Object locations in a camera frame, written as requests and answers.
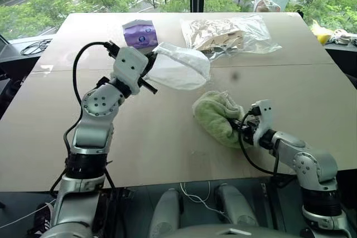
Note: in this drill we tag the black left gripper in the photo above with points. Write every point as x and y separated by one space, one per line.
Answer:
149 62

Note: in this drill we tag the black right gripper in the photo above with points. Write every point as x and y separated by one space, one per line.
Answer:
250 130

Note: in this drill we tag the green towel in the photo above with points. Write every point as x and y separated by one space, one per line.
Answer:
214 118

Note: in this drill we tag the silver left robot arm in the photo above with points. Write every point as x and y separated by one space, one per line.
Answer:
97 104

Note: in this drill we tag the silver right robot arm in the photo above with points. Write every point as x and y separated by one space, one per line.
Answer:
312 162

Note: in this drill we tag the clear bag with cardboard pieces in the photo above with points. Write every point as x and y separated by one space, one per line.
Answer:
223 36

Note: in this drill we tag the purple white packet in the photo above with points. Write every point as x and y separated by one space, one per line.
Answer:
139 35

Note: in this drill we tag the grey rounded robot leg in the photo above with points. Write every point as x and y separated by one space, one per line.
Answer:
235 207
165 213

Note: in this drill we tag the grey robot torso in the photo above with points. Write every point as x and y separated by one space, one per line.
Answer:
226 232

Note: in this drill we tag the black side shelf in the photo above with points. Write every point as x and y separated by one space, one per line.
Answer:
343 59

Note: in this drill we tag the yellow object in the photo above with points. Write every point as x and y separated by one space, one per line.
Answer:
320 32

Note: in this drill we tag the black side table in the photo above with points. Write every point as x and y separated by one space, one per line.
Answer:
14 65

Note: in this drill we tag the black white patterned cloth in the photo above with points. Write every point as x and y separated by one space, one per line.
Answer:
42 219

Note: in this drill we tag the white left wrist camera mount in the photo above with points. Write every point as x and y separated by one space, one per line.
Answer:
129 65

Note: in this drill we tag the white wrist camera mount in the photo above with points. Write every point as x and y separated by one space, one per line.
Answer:
265 116
129 65

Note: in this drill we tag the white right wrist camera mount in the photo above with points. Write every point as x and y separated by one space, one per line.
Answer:
265 116

